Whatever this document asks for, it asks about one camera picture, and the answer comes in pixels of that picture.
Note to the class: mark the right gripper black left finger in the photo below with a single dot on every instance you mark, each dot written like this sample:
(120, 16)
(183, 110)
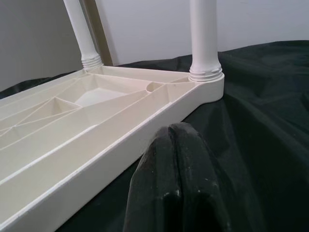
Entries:
(154, 174)

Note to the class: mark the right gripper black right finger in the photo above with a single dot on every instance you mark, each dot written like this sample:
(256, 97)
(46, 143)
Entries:
(200, 174)

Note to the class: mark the white plastic table top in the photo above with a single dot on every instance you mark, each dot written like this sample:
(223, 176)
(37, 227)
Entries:
(72, 145)

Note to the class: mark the white plastic table leg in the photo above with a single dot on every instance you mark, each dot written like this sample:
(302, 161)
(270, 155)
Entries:
(205, 36)
(80, 31)

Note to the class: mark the black cloth table cover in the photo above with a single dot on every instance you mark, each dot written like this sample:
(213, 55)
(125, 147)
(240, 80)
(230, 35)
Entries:
(265, 120)

